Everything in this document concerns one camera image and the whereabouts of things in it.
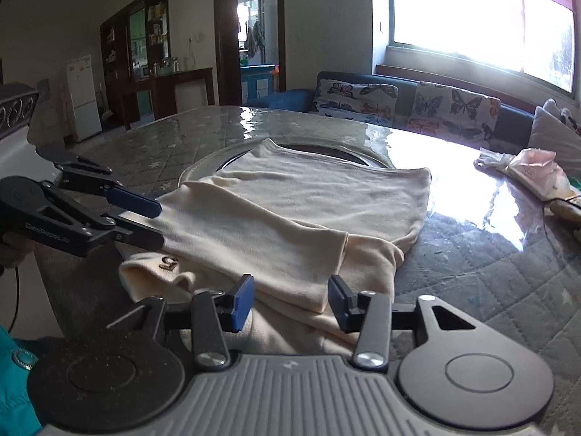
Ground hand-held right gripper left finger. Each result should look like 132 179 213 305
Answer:
106 274 255 370

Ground round black table stove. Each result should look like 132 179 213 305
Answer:
178 138 393 187

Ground hanging clothes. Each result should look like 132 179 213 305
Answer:
245 20 267 61

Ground dark wooden door frame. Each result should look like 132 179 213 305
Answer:
213 0 287 106

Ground white refrigerator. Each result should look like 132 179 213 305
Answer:
66 54 103 143

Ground dark wooden counter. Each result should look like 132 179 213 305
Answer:
135 67 214 120

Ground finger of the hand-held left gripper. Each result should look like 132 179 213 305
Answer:
36 144 163 219
4 181 164 258

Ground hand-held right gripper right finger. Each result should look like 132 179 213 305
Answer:
328 274 488 368

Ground black cable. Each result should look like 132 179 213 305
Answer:
7 266 21 334

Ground blue cabinet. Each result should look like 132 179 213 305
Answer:
240 64 277 103

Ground butterfly print cushion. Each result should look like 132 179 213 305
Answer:
313 79 400 126
405 82 501 147

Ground grey pillow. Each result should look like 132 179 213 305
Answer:
527 99 581 167

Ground dark wooden display cabinet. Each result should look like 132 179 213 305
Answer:
100 0 171 130

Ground bright window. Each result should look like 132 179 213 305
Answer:
372 0 575 94

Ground cream knit garment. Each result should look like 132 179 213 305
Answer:
119 138 432 360

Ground pink white plastic bag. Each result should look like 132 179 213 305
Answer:
473 146 572 201

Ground person's teal jacket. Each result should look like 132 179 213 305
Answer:
0 326 47 436

